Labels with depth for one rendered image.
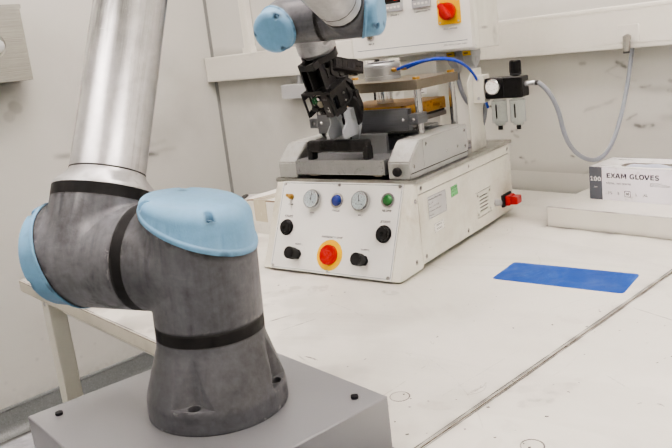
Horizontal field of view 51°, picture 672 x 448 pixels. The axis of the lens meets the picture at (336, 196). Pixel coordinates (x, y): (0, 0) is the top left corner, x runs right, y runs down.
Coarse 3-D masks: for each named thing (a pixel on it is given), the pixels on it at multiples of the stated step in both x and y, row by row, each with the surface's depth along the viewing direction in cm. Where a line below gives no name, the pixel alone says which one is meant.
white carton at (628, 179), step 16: (608, 160) 162; (624, 160) 161; (640, 160) 159; (656, 160) 156; (592, 176) 157; (608, 176) 155; (624, 176) 152; (640, 176) 149; (656, 176) 147; (592, 192) 158; (608, 192) 155; (624, 192) 153; (640, 192) 150; (656, 192) 148
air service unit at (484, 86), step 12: (516, 60) 149; (516, 72) 150; (480, 84) 155; (492, 84) 151; (504, 84) 151; (516, 84) 149; (528, 84) 149; (480, 96) 155; (492, 96) 153; (504, 96) 152; (516, 96) 150; (492, 108) 154; (504, 108) 154; (516, 108) 151; (492, 120) 156; (504, 120) 154; (516, 120) 152
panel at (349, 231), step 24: (288, 192) 150; (336, 192) 143; (384, 192) 136; (288, 216) 149; (312, 216) 145; (336, 216) 142; (360, 216) 138; (384, 216) 135; (288, 240) 148; (312, 240) 144; (336, 240) 141; (360, 240) 137; (288, 264) 146; (312, 264) 143; (336, 264) 139; (384, 264) 133
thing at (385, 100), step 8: (384, 96) 154; (392, 96) 155; (440, 96) 156; (368, 104) 157; (376, 104) 155; (384, 104) 152; (392, 104) 150; (400, 104) 148; (408, 104) 146; (424, 104) 149; (432, 104) 152; (440, 104) 151; (432, 112) 153; (440, 112) 155
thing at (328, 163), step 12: (372, 144) 145; (384, 144) 143; (324, 156) 149; (336, 156) 147; (348, 156) 145; (360, 156) 143; (384, 156) 140; (300, 168) 148; (312, 168) 146; (324, 168) 144; (336, 168) 143; (348, 168) 141; (360, 168) 139; (372, 168) 137; (384, 168) 136
